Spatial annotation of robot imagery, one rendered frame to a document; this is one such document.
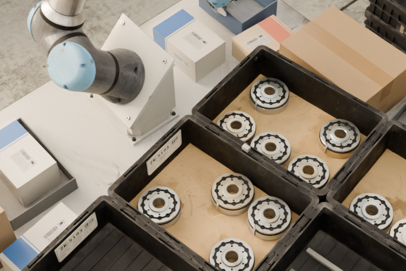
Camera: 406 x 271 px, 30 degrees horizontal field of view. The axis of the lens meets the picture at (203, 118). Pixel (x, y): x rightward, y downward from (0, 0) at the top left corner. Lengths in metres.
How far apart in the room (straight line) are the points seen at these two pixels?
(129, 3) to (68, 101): 1.33
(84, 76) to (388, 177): 0.79
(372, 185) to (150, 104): 0.62
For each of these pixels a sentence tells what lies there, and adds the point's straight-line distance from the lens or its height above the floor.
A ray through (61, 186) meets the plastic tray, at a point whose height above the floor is 0.75.
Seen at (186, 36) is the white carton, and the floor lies 0.79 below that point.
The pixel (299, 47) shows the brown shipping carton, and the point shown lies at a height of 0.86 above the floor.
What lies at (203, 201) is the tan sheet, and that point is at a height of 0.83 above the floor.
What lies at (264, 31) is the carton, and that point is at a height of 0.77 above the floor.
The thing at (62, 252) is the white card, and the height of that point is 0.89.
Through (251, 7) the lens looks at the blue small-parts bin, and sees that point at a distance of 2.42.
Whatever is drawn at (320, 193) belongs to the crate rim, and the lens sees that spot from 1.75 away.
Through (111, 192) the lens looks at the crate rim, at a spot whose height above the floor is 0.93.
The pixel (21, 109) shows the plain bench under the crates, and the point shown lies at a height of 0.70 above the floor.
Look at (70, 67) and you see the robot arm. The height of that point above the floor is 1.02.
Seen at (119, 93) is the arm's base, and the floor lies 0.88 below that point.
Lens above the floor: 2.41
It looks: 52 degrees down
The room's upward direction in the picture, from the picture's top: 2 degrees counter-clockwise
